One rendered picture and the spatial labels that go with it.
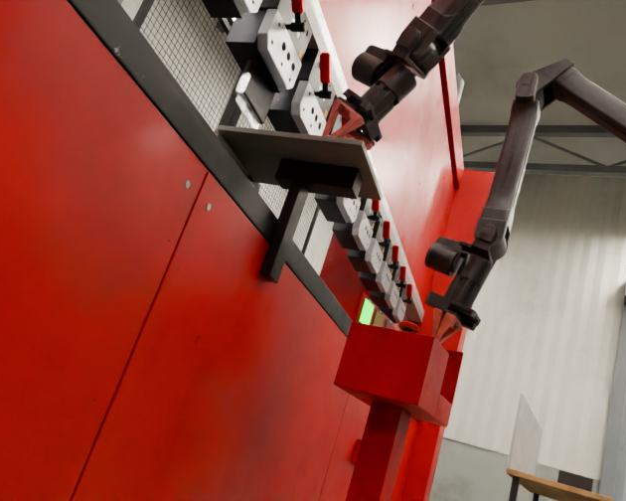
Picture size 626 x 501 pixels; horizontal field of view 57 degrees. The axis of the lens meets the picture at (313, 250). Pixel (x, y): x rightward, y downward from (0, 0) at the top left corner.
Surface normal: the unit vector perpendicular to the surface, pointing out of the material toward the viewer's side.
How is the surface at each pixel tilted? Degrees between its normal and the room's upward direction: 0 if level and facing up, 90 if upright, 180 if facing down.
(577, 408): 90
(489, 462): 90
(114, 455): 90
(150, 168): 90
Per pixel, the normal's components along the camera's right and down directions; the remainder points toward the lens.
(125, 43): 0.92, 0.17
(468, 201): -0.28, -0.40
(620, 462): -0.55, -0.44
